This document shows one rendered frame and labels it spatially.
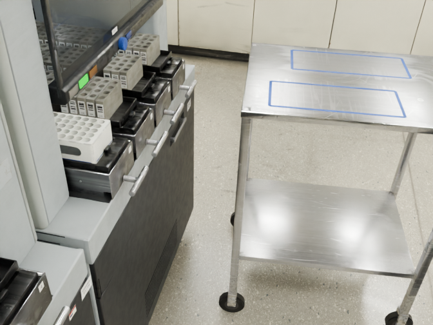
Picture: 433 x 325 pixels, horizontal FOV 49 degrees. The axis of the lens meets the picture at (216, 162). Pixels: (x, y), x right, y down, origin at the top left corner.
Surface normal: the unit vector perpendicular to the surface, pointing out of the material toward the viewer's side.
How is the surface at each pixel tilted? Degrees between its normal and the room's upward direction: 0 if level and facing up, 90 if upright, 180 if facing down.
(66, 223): 0
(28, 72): 90
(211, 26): 90
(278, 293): 0
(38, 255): 0
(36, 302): 90
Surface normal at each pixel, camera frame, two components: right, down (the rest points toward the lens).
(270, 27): -0.24, 0.57
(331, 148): 0.04, -0.80
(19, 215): 0.98, 0.15
